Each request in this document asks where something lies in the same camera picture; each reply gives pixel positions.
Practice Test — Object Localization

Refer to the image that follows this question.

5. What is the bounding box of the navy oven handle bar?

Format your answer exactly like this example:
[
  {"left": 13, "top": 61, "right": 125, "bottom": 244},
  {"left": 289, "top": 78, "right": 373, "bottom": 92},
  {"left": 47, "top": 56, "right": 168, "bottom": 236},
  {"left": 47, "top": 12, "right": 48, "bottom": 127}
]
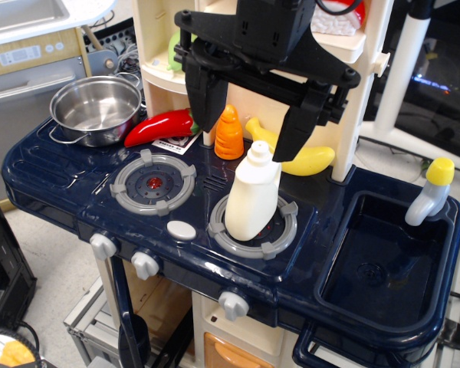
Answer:
[{"left": 110, "top": 256, "right": 151, "bottom": 368}]

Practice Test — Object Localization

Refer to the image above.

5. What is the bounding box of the grey oval button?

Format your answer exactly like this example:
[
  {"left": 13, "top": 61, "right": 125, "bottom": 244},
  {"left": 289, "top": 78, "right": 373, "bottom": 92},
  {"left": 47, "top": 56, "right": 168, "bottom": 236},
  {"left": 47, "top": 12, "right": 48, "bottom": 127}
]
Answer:
[{"left": 166, "top": 220, "right": 197, "bottom": 241}]

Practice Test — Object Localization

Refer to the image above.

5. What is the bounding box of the aluminium extrusion frame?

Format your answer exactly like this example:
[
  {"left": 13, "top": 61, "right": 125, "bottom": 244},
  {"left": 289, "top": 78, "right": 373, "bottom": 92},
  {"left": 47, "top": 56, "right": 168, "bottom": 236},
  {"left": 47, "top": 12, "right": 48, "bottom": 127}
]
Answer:
[{"left": 64, "top": 278, "right": 121, "bottom": 367}]

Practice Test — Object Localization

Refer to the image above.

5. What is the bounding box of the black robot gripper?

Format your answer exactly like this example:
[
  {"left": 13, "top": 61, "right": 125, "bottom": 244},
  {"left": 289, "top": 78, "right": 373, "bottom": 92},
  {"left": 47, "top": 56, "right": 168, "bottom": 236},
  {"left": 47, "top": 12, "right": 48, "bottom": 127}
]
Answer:
[{"left": 174, "top": 1, "right": 360, "bottom": 163}]

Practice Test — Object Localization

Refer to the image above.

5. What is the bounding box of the grey stove burner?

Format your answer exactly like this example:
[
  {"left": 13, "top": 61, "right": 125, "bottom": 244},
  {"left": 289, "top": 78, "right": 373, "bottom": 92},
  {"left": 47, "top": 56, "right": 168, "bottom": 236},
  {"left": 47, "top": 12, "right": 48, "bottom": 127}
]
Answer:
[
  {"left": 207, "top": 195, "right": 298, "bottom": 260},
  {"left": 110, "top": 149, "right": 197, "bottom": 217}
]

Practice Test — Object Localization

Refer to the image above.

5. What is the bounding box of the red white toy sushi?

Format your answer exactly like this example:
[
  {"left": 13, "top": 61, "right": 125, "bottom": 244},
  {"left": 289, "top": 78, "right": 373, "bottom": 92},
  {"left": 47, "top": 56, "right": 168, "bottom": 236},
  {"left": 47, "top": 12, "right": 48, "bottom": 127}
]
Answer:
[{"left": 310, "top": 0, "right": 366, "bottom": 36}]

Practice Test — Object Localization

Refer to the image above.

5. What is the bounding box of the wooden toy kitchen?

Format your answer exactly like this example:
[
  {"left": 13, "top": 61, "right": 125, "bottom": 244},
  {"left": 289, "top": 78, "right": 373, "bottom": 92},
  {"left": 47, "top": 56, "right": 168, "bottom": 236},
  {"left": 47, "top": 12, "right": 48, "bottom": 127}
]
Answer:
[{"left": 0, "top": 1, "right": 116, "bottom": 202}]

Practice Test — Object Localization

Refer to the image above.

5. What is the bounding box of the right grey stove burner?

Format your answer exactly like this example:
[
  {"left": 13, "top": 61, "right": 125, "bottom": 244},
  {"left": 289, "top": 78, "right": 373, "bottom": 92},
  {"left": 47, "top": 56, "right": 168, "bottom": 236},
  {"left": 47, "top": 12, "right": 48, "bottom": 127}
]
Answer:
[{"left": 207, "top": 195, "right": 298, "bottom": 260}]

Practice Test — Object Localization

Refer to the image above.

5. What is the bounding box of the orange toy carrot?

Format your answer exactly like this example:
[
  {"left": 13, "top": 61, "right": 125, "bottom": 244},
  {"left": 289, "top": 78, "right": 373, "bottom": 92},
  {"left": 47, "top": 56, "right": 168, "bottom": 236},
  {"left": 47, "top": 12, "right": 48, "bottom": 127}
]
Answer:
[{"left": 214, "top": 104, "right": 244, "bottom": 160}]

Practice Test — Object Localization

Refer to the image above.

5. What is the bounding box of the white sticker label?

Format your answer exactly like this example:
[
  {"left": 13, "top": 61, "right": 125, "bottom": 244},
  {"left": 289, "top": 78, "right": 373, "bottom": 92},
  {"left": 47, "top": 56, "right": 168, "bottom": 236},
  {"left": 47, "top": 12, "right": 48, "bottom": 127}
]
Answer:
[{"left": 152, "top": 133, "right": 200, "bottom": 155}]

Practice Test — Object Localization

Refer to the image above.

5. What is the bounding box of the green toy vegetable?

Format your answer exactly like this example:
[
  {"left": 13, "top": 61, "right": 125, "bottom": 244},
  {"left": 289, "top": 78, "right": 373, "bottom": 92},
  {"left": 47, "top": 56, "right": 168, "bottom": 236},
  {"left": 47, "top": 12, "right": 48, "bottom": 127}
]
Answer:
[{"left": 166, "top": 31, "right": 182, "bottom": 73}]

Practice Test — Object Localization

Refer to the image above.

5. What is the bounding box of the navy toy sink basin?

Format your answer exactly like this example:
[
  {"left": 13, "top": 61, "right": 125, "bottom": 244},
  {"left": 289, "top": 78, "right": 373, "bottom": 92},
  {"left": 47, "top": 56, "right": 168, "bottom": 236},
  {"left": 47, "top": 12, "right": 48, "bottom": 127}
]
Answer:
[{"left": 316, "top": 192, "right": 457, "bottom": 334}]

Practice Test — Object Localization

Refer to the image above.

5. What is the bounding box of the left grey stove burner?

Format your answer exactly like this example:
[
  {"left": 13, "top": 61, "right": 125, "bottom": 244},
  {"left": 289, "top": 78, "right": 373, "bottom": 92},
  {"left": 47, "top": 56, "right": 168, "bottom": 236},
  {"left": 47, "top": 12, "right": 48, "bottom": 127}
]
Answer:
[{"left": 110, "top": 149, "right": 197, "bottom": 217}]

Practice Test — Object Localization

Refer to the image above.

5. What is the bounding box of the white detergent bottle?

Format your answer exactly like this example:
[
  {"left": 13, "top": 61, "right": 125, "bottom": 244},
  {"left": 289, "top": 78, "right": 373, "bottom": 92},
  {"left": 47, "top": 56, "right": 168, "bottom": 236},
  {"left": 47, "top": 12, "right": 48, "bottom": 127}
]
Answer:
[{"left": 225, "top": 140, "right": 281, "bottom": 242}]

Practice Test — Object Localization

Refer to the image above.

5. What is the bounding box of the right grey stove knob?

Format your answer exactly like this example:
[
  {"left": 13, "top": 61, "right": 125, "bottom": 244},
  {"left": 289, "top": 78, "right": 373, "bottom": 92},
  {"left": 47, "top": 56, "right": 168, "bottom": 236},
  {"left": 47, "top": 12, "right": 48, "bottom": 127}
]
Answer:
[{"left": 218, "top": 291, "right": 249, "bottom": 322}]

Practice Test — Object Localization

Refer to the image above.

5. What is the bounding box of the grey yellow toy faucet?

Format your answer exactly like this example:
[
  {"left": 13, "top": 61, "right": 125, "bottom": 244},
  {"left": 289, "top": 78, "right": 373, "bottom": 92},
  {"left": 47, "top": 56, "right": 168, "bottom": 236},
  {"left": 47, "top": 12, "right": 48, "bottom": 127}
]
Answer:
[{"left": 405, "top": 157, "right": 455, "bottom": 226}]

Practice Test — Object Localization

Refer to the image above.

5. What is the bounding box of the grey stove knob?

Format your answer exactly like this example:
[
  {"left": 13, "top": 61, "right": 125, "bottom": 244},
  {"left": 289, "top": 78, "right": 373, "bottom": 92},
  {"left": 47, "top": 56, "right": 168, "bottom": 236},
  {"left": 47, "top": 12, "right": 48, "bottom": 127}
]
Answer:
[
  {"left": 131, "top": 251, "right": 159, "bottom": 281},
  {"left": 218, "top": 291, "right": 249, "bottom": 322},
  {"left": 89, "top": 233, "right": 117, "bottom": 261}
]

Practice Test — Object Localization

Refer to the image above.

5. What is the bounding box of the yellow toy banana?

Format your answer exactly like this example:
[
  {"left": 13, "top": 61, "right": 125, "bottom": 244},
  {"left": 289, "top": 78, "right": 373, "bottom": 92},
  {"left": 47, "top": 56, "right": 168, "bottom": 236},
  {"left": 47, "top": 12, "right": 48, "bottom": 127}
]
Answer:
[{"left": 245, "top": 117, "right": 335, "bottom": 176}]

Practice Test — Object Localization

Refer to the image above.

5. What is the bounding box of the steel cooking pot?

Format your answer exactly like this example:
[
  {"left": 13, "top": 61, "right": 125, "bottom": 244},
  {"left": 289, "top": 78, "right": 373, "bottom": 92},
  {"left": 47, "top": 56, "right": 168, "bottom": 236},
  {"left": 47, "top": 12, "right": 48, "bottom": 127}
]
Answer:
[{"left": 50, "top": 76, "right": 142, "bottom": 147}]

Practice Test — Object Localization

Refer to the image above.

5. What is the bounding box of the left grey stove knob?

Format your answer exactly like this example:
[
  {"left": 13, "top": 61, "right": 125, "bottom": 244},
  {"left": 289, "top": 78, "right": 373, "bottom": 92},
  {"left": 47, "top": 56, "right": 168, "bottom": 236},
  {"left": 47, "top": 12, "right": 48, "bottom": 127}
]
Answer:
[{"left": 89, "top": 233, "right": 117, "bottom": 261}]

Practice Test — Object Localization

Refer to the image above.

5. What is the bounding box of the navy toy kitchen counter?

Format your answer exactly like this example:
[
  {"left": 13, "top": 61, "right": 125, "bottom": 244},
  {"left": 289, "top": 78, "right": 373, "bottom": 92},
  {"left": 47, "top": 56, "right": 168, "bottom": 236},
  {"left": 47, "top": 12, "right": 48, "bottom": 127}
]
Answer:
[{"left": 2, "top": 120, "right": 460, "bottom": 367}]

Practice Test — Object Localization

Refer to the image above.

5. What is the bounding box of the white pvc pipe frame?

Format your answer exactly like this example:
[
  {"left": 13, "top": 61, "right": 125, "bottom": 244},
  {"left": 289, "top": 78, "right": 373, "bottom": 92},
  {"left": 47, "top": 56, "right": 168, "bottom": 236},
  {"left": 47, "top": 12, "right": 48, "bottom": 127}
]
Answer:
[{"left": 360, "top": 1, "right": 460, "bottom": 170}]

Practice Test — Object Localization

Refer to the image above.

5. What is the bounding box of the red toy chili pepper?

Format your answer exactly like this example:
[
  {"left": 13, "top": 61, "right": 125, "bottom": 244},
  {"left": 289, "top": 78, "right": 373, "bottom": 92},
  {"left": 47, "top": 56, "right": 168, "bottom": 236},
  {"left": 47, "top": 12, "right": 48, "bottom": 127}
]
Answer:
[{"left": 124, "top": 108, "right": 199, "bottom": 147}]

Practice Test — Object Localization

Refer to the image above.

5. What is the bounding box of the middle grey stove knob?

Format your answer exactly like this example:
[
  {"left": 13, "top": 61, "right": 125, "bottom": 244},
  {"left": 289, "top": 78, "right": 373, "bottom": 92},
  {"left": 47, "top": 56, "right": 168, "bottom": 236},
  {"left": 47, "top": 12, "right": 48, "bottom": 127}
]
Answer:
[{"left": 131, "top": 251, "right": 159, "bottom": 281}]

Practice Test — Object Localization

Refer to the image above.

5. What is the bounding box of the orange toy oven door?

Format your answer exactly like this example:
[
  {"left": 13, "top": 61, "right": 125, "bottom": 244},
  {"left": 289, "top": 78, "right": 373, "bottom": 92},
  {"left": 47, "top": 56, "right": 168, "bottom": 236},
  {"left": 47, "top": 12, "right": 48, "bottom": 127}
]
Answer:
[{"left": 204, "top": 332, "right": 278, "bottom": 368}]

